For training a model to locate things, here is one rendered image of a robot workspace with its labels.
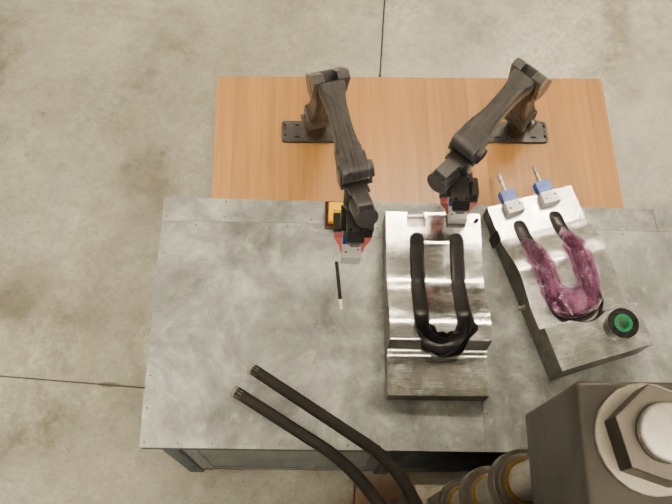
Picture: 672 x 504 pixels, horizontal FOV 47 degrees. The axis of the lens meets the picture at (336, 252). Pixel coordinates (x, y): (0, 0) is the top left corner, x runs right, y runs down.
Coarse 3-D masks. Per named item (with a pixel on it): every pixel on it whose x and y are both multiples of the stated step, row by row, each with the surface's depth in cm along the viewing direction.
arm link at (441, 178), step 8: (456, 152) 189; (480, 152) 184; (448, 160) 187; (456, 160) 187; (464, 160) 188; (480, 160) 187; (440, 168) 185; (448, 168) 186; (456, 168) 186; (432, 176) 188; (440, 176) 186; (448, 176) 185; (456, 176) 189; (432, 184) 190; (440, 184) 187; (448, 184) 187; (440, 192) 189
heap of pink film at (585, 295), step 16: (528, 240) 211; (576, 240) 208; (528, 256) 206; (544, 256) 204; (576, 256) 204; (592, 256) 205; (544, 272) 202; (576, 272) 205; (592, 272) 204; (544, 288) 203; (560, 288) 203; (576, 288) 203; (592, 288) 204; (560, 304) 202; (576, 304) 202; (592, 304) 201
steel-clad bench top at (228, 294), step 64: (192, 256) 212; (256, 256) 213; (320, 256) 214; (640, 256) 218; (192, 320) 205; (256, 320) 206; (320, 320) 207; (512, 320) 209; (192, 384) 199; (256, 384) 200; (320, 384) 200; (384, 384) 201; (512, 384) 202; (256, 448) 194; (384, 448) 195; (448, 448) 196; (512, 448) 196
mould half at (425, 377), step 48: (384, 240) 211; (432, 240) 207; (480, 240) 208; (384, 288) 208; (432, 288) 202; (480, 288) 203; (384, 336) 206; (480, 336) 193; (432, 384) 196; (480, 384) 196
